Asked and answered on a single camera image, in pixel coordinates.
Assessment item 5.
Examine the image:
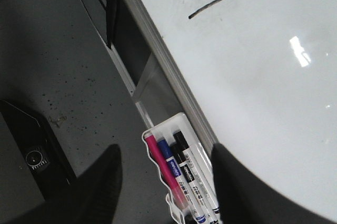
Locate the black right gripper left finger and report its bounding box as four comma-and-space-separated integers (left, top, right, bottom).
15, 144, 123, 223

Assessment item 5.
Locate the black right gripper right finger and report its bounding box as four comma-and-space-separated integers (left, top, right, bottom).
211, 143, 331, 223

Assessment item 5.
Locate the pink whiteboard marker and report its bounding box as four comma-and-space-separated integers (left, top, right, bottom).
144, 132, 188, 209

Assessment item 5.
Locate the blue whiteboard marker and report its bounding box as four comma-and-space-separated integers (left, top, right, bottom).
158, 139, 206, 223

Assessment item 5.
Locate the black capped whiteboard marker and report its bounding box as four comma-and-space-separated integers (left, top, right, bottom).
173, 131, 220, 217

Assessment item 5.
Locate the white plastic marker tray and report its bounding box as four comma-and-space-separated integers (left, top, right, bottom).
142, 113, 221, 223

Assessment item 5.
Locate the black camera device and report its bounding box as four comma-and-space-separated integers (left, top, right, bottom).
1, 100, 76, 200

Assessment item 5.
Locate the white whiteboard with aluminium frame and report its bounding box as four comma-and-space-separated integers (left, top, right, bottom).
125, 0, 336, 223

